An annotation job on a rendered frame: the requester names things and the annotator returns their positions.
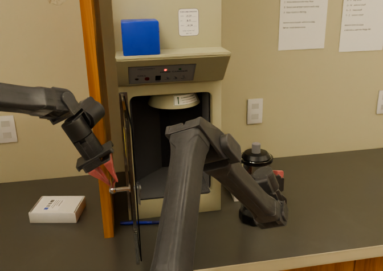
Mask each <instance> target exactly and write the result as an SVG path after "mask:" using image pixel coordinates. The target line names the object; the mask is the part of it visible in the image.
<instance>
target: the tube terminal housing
mask: <svg viewBox="0 0 383 271"><path fill-rule="evenodd" d="M111 3H112V17H113V30H114V39H115V52H116V51H123V44H122V35H121V20H122V19H156V20H157V21H158V22H159V33H160V49H161V50H163V49H176V48H200V47H221V0H111ZM190 8H199V36H179V35H178V9H190ZM118 88H119V93H120V92H127V95H128V110H129V115H130V117H131V113H130V105H129V102H130V99H131V98H132V97H135V96H151V95H168V94H178V93H196V92H209V93H210V123H211V124H213V125H214V126H216V127H217V128H218V129H220V131H221V80H214V81H195V82H185V83H166V84H147V85H128V86H119V85H118ZM209 189H210V193H208V194H201V197H200V203H199V212H207V211H217V210H221V183H220V182H219V181H217V180H216V179H215V178H213V177H212V176H211V185H210V188H209ZM163 199H164V198H159V199H149V200H141V205H139V204H138V216H139V219H146V218H152V217H160V216H161V209H162V203H163Z"/></svg>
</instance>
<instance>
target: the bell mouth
mask: <svg viewBox="0 0 383 271"><path fill-rule="evenodd" d="M199 103H200V100H199V98H198V96H197V94H196V93H178V94H168V95H151V96H150V98H149V101H148V105H149V106H151V107H154V108H158V109H185V108H190V107H193V106H196V105H198V104H199Z"/></svg>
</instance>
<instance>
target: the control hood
mask: <svg viewBox="0 0 383 271"><path fill-rule="evenodd" d="M230 56H231V52H230V51H228V50H226V49H224V48H222V47H200V48H176V49H163V50H160V54H159V55H139V56H124V55H123V51H116V56H115V59H116V71H117V82H118V85H119V86H128V85H147V84H166V83H185V82H195V81H214V80H223V78H224V75H225V72H226V69H227V66H228V63H229V60H230ZM178 64H196V67H195V73H194V78H193V80H191V81H172V82H161V83H142V84H129V75H128V67H144V66H156V65H178Z"/></svg>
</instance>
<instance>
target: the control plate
mask: <svg viewBox="0 0 383 271"><path fill-rule="evenodd" d="M195 67H196V64H178V65H156V66H144V67H128V75H129V84H142V83H161V82H172V81H191V80H193V78H194V73H195ZM179 68H182V70H178V69H179ZM164 69H167V71H164ZM183 75H185V77H184V78H183V77H182V76H183ZM156 76H161V80H155V78H156ZM167 76H169V78H168V79H167V78H166V77H167ZM175 76H177V78H175ZM146 77H149V80H148V81H146V80H145V78H146ZM136 78H138V80H135V79H136Z"/></svg>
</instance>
